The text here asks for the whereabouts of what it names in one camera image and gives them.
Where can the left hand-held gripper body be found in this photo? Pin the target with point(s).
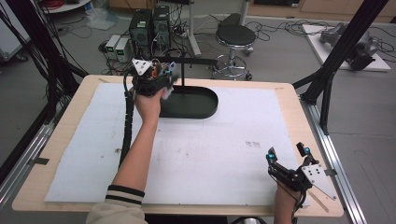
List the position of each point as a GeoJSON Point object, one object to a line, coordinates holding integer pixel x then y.
{"type": "Point", "coordinates": [149, 82]}

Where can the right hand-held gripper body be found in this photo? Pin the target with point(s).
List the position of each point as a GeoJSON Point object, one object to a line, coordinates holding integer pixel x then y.
{"type": "Point", "coordinates": [294, 179]}

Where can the black hanger rack with tray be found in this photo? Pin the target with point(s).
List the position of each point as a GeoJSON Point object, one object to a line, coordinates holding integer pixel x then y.
{"type": "Point", "coordinates": [193, 104]}

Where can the person's right hand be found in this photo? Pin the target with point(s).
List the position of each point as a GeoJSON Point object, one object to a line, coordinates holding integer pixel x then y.
{"type": "Point", "coordinates": [285, 200]}

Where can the person's left hand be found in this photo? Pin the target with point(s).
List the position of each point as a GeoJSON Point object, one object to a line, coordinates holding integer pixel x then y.
{"type": "Point", "coordinates": [149, 107]}

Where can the white bench power supply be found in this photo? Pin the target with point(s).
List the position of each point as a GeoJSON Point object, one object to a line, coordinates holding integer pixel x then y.
{"type": "Point", "coordinates": [112, 43]}
{"type": "Point", "coordinates": [122, 49]}

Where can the black computer tower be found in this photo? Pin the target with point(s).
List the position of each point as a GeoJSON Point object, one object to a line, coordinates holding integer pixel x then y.
{"type": "Point", "coordinates": [162, 26]}
{"type": "Point", "coordinates": [141, 31]}

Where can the wooden table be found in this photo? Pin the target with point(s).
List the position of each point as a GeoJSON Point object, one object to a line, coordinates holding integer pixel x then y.
{"type": "Point", "coordinates": [292, 102]}

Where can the white foam mat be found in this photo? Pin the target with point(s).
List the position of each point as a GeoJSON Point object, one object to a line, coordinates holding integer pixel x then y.
{"type": "Point", "coordinates": [202, 149]}

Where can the black round stool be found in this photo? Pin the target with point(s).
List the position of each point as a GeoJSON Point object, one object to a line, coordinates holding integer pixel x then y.
{"type": "Point", "coordinates": [235, 34]}

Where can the clear plastic bag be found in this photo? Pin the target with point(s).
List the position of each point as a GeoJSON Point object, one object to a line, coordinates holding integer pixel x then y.
{"type": "Point", "coordinates": [99, 17]}

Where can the white board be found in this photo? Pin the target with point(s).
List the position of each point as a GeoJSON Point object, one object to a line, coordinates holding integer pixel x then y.
{"type": "Point", "coordinates": [314, 46]}

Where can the white round table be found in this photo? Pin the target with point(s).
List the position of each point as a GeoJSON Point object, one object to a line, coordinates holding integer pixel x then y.
{"type": "Point", "coordinates": [68, 6]}

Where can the black tape piece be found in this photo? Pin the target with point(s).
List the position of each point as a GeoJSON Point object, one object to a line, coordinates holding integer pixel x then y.
{"type": "Point", "coordinates": [39, 160]}

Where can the wooden cabinet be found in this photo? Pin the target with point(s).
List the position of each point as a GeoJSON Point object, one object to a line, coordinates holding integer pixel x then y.
{"type": "Point", "coordinates": [327, 7]}

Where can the aluminium rail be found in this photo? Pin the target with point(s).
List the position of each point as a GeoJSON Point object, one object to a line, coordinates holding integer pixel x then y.
{"type": "Point", "coordinates": [339, 174]}
{"type": "Point", "coordinates": [25, 155]}

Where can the black frame post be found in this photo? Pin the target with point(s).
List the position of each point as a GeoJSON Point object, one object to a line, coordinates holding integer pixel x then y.
{"type": "Point", "coordinates": [40, 37]}
{"type": "Point", "coordinates": [345, 43]}

